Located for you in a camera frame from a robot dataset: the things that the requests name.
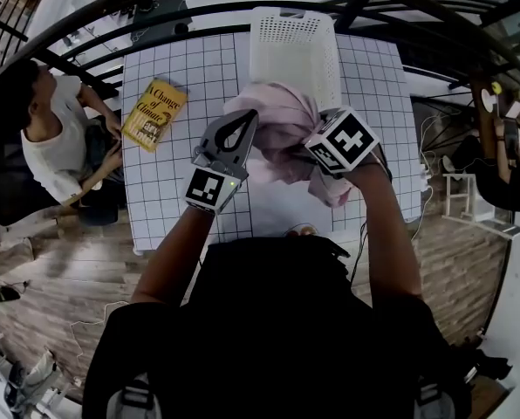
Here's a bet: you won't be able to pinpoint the person's shoe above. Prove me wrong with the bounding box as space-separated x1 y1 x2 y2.
106 375 163 419
412 380 455 419

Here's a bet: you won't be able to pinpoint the small round brown object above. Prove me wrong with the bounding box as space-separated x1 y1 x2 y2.
284 222 320 238

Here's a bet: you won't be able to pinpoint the white stool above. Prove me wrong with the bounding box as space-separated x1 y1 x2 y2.
441 171 520 240

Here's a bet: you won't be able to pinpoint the pink clothes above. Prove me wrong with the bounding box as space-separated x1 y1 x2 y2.
222 80 358 210

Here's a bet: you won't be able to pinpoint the person's right shoe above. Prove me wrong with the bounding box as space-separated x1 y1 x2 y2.
412 380 455 419

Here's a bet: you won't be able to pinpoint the white floor cable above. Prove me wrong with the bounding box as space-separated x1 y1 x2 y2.
69 299 131 368

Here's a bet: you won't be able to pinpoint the person's right forearm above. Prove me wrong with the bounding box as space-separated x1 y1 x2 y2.
341 149 423 310

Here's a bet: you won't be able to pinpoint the person's left forearm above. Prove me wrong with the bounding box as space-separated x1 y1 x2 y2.
130 204 220 307

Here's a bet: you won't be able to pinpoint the black metal railing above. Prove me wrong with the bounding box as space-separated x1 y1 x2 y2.
0 0 520 117

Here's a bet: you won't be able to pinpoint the white perforated plastic basket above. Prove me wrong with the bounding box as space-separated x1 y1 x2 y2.
248 5 343 113

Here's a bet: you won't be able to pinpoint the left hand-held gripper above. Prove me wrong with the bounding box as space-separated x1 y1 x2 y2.
184 108 260 216

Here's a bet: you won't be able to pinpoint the thin black cable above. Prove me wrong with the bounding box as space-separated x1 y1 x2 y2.
349 219 370 285

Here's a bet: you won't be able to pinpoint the yellow book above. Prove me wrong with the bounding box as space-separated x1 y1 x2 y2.
120 78 189 154

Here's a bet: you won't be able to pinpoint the wooden shelf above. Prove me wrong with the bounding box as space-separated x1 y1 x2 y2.
469 75 520 165

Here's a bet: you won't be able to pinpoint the person's black clothing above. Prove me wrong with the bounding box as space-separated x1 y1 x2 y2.
81 235 473 419

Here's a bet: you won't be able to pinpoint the white grid table mat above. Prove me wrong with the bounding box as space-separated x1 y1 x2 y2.
120 31 423 257

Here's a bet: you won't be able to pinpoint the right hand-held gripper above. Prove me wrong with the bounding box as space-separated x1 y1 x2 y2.
304 106 381 175

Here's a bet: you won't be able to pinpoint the person's left shoe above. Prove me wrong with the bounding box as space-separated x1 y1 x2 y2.
106 375 163 419

